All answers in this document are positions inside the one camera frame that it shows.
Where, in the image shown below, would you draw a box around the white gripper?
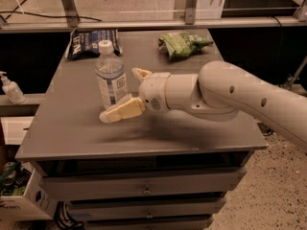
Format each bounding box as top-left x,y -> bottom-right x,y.
99,67 -> 171,124

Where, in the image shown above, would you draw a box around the clear blue-label water bottle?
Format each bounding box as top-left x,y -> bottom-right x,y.
95,40 -> 128,108

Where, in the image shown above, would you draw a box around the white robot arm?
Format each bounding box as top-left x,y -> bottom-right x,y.
100,60 -> 307,150

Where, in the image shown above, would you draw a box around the green chip bag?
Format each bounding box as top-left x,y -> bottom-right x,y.
158,32 -> 213,59

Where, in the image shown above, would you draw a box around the blue chip bag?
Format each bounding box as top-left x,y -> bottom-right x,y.
65,30 -> 122,60

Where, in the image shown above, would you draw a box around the white pump dispenser bottle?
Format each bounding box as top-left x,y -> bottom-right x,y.
0,71 -> 26,104

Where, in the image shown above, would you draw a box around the grey drawer cabinet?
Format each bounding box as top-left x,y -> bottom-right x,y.
14,28 -> 269,230

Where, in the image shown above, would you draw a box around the top grey drawer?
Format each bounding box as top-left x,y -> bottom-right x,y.
39,167 -> 247,201

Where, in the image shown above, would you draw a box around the grey drawer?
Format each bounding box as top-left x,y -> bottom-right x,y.
68,197 -> 225,220
84,215 -> 213,230
39,167 -> 247,201

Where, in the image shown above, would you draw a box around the white side drawer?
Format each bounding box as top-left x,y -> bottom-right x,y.
1,116 -> 34,145

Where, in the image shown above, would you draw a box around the middle grey drawer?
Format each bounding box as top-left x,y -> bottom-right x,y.
68,197 -> 225,220

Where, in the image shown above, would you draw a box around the bottom grey drawer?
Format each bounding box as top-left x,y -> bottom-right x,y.
84,215 -> 213,230

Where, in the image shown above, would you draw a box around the white cardboard box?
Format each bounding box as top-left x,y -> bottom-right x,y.
0,162 -> 58,221

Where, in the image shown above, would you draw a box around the metal frame rail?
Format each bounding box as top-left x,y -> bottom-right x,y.
0,0 -> 306,33

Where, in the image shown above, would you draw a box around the black cable on floor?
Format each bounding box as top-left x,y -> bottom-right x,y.
0,0 -> 103,23

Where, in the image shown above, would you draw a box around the black cables under cabinet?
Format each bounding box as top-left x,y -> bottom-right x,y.
52,201 -> 85,230

